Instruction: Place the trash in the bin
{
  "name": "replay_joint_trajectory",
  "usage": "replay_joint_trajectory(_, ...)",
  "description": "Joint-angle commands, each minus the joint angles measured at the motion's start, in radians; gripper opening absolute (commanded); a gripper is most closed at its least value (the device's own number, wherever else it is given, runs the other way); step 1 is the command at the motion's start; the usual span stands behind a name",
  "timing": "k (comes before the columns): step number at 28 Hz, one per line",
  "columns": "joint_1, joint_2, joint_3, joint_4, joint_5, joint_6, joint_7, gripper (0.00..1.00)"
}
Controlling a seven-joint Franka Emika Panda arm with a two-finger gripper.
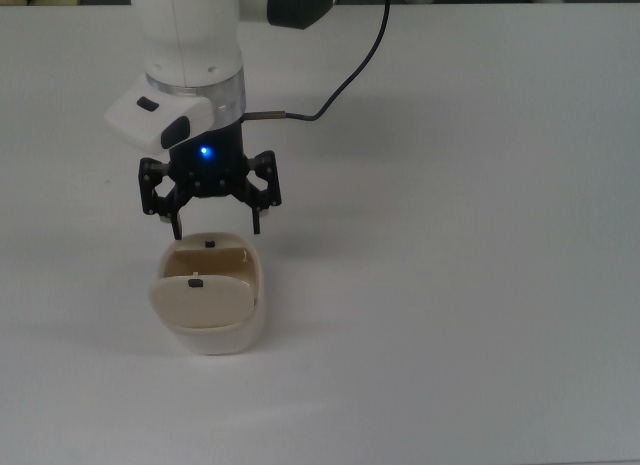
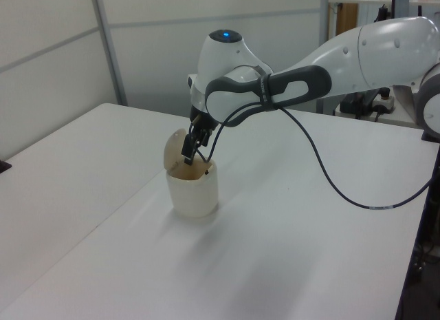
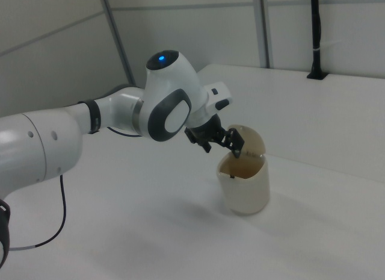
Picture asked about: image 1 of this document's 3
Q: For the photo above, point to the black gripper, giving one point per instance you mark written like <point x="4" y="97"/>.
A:
<point x="215" y="165"/>

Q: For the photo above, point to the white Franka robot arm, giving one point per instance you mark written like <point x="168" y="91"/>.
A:
<point x="190" y="35"/>

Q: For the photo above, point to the small white lidded bin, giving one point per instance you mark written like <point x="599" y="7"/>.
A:
<point x="220" y="330"/>

